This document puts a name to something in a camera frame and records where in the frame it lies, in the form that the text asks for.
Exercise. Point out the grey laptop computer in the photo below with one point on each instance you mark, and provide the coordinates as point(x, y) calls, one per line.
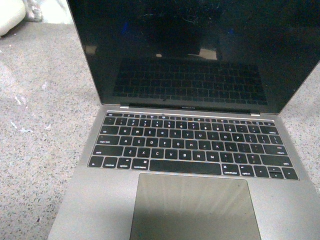
point(188, 143)

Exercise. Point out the white cushion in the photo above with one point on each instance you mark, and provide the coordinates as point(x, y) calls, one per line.
point(12, 12)

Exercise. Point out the crumpled clear plastic wrap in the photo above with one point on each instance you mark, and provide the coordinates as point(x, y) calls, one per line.
point(47, 11)

